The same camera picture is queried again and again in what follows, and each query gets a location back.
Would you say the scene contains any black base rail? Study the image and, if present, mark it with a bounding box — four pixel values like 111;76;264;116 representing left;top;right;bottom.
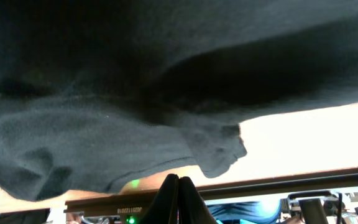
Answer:
64;167;358;217

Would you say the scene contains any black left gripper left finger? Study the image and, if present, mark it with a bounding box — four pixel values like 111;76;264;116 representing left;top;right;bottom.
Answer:
139;174;179;224

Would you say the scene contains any black t-shirt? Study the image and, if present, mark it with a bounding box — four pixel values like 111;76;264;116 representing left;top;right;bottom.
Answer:
0;0;358;202

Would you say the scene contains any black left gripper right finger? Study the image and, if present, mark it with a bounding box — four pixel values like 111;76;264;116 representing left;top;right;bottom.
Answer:
178;177;217;224

